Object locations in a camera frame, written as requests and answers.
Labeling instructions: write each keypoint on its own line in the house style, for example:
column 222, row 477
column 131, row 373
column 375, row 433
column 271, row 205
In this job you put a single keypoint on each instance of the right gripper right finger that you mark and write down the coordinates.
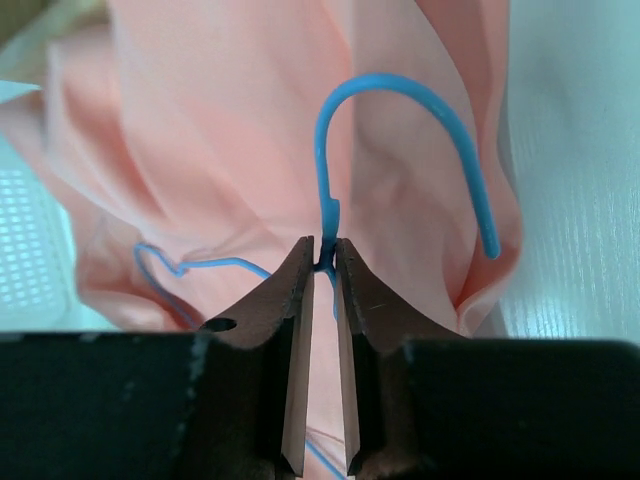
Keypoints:
column 374, row 323

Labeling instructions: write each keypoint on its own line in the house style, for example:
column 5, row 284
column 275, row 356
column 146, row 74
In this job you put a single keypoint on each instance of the white plastic basket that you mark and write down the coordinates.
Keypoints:
column 37, row 291

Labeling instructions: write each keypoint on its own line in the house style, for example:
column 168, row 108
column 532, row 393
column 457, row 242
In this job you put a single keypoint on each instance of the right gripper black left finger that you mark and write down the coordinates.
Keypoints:
column 254, row 391

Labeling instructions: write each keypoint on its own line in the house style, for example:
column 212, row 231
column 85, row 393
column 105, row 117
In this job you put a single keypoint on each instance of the light blue plastic hanger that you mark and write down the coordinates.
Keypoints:
column 426, row 359

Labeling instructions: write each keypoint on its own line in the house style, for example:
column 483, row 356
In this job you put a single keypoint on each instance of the salmon pink skirt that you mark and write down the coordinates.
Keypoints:
column 183, row 130

